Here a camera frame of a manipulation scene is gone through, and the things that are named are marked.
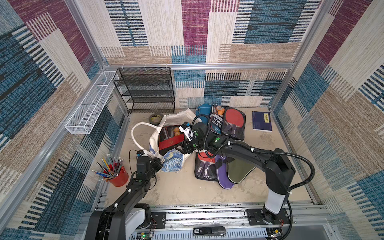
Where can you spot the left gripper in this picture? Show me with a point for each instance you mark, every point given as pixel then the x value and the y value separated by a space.
pixel 157 164

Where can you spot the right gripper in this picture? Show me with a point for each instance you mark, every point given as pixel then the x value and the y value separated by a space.
pixel 182 147

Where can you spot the canvas tote bag starry print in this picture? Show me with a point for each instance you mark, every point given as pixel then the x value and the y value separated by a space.
pixel 173 160

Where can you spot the black red paddle case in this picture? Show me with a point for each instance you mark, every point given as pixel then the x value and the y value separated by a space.
pixel 169 137

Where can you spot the blue ping pong paddle case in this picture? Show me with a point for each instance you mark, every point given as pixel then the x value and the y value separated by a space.
pixel 204 109

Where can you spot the clear ping pong set case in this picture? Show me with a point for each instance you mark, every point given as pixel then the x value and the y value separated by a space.
pixel 216 118

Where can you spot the purple paddle case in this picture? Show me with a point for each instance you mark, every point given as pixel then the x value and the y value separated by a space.
pixel 222 175

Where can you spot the red paddle mesh case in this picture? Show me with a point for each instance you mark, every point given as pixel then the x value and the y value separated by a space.
pixel 234 122

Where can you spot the olive green paddle case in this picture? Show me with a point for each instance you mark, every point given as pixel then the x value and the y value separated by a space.
pixel 239 167

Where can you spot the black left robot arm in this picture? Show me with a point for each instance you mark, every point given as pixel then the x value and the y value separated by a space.
pixel 126 214

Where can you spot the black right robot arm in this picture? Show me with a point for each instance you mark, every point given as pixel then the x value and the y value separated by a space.
pixel 275 164

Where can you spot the red pencil cup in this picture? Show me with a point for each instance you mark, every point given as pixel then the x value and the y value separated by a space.
pixel 112 171

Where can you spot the roll of dark tape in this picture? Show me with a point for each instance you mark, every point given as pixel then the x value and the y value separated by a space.
pixel 155 119

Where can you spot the dark blue notebook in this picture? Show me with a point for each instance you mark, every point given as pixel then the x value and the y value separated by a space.
pixel 262 121

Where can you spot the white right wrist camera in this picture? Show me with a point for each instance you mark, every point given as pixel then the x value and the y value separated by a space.
pixel 186 129

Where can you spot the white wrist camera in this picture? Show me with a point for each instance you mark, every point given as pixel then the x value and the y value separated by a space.
pixel 186 129
pixel 141 153

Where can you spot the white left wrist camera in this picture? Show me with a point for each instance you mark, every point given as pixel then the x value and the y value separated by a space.
pixel 141 153

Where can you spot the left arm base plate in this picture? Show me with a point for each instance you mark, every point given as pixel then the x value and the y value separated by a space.
pixel 157 219

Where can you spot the black wire shelf rack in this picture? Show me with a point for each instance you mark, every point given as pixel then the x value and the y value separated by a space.
pixel 146 90

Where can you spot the white mesh wall basket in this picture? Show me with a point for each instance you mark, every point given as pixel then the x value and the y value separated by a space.
pixel 87 113

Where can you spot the black device on rail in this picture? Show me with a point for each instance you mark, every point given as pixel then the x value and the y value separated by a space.
pixel 209 231

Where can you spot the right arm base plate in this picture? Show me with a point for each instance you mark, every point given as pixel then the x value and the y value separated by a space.
pixel 255 216

